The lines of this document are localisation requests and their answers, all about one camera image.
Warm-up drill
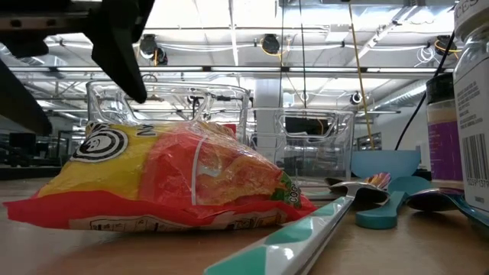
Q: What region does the spice jar purple label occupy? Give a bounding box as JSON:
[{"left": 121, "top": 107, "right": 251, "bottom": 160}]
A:
[{"left": 425, "top": 72, "right": 465, "bottom": 190}]

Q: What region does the spoon teal-white patterned handle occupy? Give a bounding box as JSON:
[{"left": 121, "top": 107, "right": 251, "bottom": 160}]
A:
[{"left": 203, "top": 181, "right": 389, "bottom": 275}]

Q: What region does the blue plastic bowl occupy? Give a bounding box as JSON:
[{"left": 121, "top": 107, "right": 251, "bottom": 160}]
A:
[{"left": 350, "top": 149, "right": 422, "bottom": 180}]

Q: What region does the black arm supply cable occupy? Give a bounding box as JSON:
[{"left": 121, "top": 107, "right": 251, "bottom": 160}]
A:
[{"left": 393, "top": 32, "right": 456, "bottom": 152}]

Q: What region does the grey overhead crossbar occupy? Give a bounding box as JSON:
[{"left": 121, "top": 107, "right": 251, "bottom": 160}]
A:
[{"left": 7, "top": 65, "right": 455, "bottom": 74}]

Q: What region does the yellow cable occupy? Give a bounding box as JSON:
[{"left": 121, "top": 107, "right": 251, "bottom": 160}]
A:
[{"left": 346, "top": 0, "right": 377, "bottom": 150}]

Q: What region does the orange chicken ramen pack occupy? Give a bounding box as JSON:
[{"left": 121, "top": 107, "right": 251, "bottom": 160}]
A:
[{"left": 2, "top": 121, "right": 318, "bottom": 233}]

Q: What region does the short clear plastic bin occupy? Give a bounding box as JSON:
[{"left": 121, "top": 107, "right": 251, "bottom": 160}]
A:
[{"left": 238, "top": 107, "right": 357, "bottom": 186}]

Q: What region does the teal plastic spoon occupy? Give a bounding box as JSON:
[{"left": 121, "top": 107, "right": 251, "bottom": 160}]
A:
[{"left": 355, "top": 175, "right": 432, "bottom": 231}]

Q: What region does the iridescent spoon green handle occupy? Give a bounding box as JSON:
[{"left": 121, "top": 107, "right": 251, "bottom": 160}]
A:
[{"left": 405, "top": 187, "right": 489, "bottom": 230}]

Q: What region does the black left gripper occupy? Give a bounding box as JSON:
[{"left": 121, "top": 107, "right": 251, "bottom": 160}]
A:
[{"left": 0, "top": 0, "right": 156, "bottom": 137}]

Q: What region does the iridescent spoon teal handle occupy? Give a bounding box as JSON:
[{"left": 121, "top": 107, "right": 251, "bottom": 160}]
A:
[{"left": 362, "top": 171, "right": 393, "bottom": 190}]

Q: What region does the black computer monitor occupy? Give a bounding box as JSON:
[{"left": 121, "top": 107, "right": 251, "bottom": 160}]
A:
[{"left": 284, "top": 115, "right": 338, "bottom": 136}]

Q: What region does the spice jar white lid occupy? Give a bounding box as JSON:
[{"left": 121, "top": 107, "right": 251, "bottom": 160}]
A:
[{"left": 452, "top": 0, "right": 489, "bottom": 213}]

